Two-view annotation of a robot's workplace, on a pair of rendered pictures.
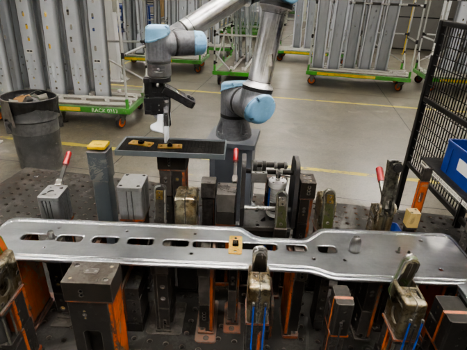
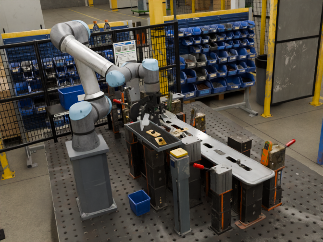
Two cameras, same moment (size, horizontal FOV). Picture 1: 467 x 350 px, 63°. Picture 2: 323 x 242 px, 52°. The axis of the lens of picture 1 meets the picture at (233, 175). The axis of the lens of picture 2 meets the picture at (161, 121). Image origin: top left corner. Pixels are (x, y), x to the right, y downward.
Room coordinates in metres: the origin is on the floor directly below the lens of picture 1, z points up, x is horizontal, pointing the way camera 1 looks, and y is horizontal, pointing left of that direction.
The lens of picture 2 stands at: (1.96, 1.64, 1.89)
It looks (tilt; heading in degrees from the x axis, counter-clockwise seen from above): 23 degrees down; 241
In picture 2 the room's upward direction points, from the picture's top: 4 degrees counter-clockwise
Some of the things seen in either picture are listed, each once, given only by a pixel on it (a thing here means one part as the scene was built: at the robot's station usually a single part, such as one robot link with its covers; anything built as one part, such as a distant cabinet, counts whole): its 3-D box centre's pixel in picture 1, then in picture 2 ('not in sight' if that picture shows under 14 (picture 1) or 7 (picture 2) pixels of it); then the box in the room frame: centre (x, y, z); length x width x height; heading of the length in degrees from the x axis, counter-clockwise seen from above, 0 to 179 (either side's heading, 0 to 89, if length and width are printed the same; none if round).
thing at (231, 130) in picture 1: (233, 123); (84, 137); (1.53, 0.01, 1.15); 0.15 x 0.15 x 0.10
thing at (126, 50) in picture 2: not in sight; (125, 58); (0.78, -1.03, 1.30); 0.23 x 0.02 x 0.31; 0
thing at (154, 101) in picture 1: (158, 95); (154, 102); (1.22, 0.25, 1.34); 0.09 x 0.08 x 0.12; 97
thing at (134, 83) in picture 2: not in sight; (132, 81); (0.87, -0.74, 1.17); 0.12 x 0.01 x 0.34; 0
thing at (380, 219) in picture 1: (372, 251); (130, 130); (1.05, -0.48, 0.88); 0.07 x 0.06 x 0.35; 0
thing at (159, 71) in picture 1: (159, 70); (152, 86); (1.22, 0.25, 1.42); 0.08 x 0.08 x 0.05
